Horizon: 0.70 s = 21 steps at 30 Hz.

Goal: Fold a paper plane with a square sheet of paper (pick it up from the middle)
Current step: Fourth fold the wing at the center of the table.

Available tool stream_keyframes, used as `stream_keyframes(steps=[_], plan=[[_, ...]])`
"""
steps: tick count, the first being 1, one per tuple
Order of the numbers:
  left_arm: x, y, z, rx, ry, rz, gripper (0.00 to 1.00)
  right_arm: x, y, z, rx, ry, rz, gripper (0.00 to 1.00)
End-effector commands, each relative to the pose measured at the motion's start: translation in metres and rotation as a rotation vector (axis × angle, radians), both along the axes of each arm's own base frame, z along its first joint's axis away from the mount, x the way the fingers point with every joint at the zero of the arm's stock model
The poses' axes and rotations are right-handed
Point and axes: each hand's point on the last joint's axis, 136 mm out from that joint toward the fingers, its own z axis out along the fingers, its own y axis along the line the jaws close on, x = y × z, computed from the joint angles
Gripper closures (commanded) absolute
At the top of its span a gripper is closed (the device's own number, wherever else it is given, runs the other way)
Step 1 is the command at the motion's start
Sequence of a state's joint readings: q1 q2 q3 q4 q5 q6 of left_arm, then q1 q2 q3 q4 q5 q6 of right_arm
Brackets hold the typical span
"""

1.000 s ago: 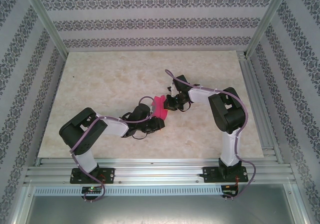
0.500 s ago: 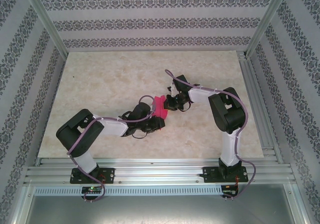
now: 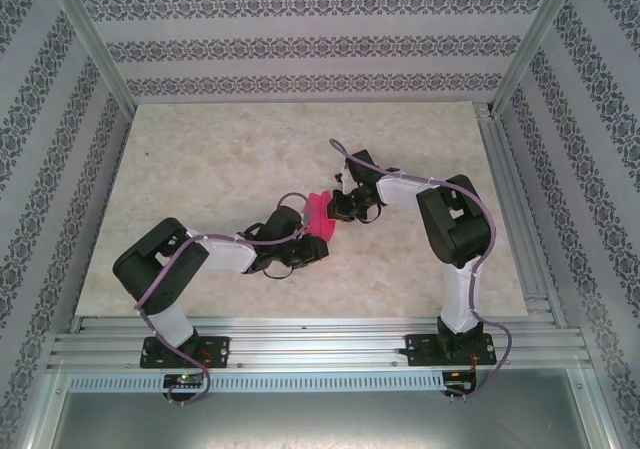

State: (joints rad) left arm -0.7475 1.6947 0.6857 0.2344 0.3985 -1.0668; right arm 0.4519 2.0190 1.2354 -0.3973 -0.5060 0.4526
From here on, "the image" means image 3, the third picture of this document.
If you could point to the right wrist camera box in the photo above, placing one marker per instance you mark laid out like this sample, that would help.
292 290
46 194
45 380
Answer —
345 176

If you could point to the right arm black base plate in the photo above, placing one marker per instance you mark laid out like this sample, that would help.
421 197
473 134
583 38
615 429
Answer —
417 349

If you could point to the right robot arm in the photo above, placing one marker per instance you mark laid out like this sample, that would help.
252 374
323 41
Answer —
455 229

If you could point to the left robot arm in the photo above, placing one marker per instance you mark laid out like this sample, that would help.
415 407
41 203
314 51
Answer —
155 269

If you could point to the aluminium side rail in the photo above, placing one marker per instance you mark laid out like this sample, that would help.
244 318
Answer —
102 194
520 219

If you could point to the pink paper sheet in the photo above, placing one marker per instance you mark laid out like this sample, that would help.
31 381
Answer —
324 228

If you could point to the aluminium corner post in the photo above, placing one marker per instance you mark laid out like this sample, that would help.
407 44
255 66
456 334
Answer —
535 39
90 39

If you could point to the aluminium frame leg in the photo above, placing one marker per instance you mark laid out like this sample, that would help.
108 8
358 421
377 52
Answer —
597 409
45 409

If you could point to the grey sheet metal panel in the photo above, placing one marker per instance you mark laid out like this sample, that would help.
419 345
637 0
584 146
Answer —
320 421

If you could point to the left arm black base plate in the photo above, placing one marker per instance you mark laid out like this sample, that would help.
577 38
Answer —
220 351

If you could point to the aluminium mounting rail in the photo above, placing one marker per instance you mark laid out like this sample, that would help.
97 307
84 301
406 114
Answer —
320 344

